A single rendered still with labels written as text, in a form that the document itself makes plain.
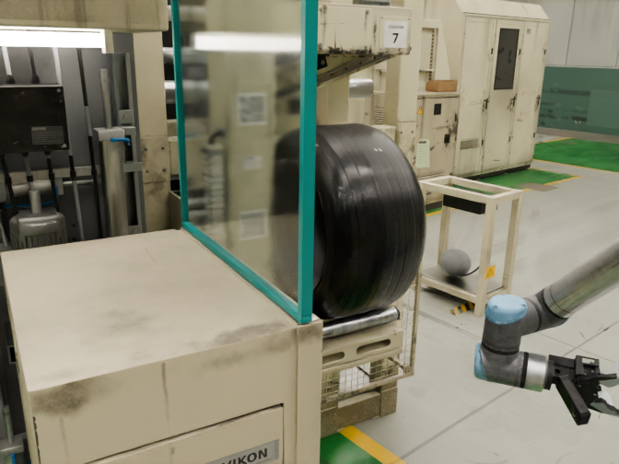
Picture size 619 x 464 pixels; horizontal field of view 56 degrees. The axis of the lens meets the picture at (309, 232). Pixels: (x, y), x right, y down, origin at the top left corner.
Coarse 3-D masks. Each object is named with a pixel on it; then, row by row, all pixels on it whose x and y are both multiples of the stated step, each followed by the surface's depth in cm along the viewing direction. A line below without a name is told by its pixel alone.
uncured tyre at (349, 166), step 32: (320, 128) 158; (352, 128) 161; (320, 160) 150; (352, 160) 148; (384, 160) 152; (320, 192) 149; (352, 192) 144; (384, 192) 148; (416, 192) 153; (320, 224) 199; (352, 224) 144; (384, 224) 147; (416, 224) 152; (320, 256) 197; (352, 256) 146; (384, 256) 149; (416, 256) 155; (320, 288) 156; (352, 288) 150; (384, 288) 155
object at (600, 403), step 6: (600, 396) 142; (606, 396) 143; (594, 402) 140; (600, 402) 139; (606, 402) 140; (612, 402) 143; (600, 408) 140; (606, 408) 140; (612, 408) 140; (612, 414) 140; (618, 414) 140
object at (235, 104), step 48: (192, 0) 107; (240, 0) 89; (288, 0) 76; (192, 48) 111; (240, 48) 91; (288, 48) 78; (192, 96) 114; (240, 96) 94; (288, 96) 80; (192, 144) 118; (240, 144) 96; (288, 144) 82; (192, 192) 122; (240, 192) 99; (288, 192) 84; (240, 240) 102; (288, 240) 86; (288, 288) 88
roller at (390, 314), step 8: (368, 312) 170; (376, 312) 171; (384, 312) 171; (392, 312) 172; (336, 320) 165; (344, 320) 165; (352, 320) 166; (360, 320) 167; (368, 320) 168; (376, 320) 169; (384, 320) 171; (392, 320) 173; (328, 328) 162; (336, 328) 163; (344, 328) 164; (352, 328) 166; (360, 328) 167; (328, 336) 162
